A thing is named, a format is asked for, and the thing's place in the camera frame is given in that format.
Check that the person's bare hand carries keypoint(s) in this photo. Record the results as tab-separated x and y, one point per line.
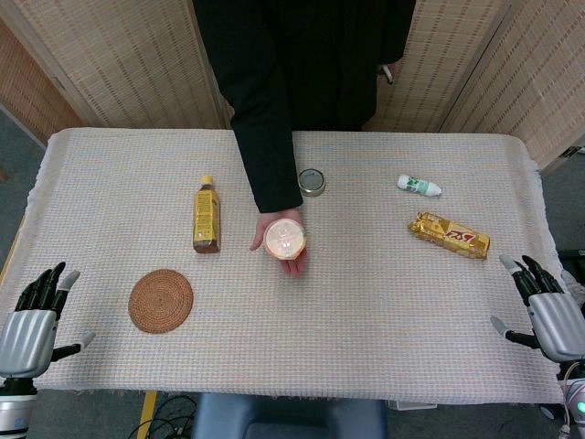
292	265

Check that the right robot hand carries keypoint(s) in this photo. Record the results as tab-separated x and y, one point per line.
554	320

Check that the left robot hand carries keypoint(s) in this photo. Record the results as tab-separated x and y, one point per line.
28	327

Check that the round pink-lidded container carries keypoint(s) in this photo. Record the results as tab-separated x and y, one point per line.
284	240

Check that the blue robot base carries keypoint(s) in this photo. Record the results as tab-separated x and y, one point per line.
288	417

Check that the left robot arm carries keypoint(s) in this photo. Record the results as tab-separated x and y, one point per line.
13	404

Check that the person's black sleeved forearm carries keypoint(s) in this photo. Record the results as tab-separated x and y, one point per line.
267	137

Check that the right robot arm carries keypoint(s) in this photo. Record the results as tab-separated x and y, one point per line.
575	398

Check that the white woven tablecloth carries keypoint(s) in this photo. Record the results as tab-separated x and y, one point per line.
292	283

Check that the small metal tin can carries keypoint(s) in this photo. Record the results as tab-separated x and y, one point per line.
312	182

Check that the yellow tea bottle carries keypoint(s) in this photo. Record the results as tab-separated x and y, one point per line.
206	217

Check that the gold foil biscuit pack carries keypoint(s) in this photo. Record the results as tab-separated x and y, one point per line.
450	235

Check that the round woven rattan coaster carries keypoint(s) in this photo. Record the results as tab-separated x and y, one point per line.
160	300

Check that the small white green bottle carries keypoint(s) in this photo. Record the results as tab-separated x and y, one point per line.
418	185

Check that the person's black clothed torso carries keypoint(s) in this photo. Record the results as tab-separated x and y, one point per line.
333	59

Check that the bamboo folding screen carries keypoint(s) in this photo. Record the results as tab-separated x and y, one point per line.
114	59

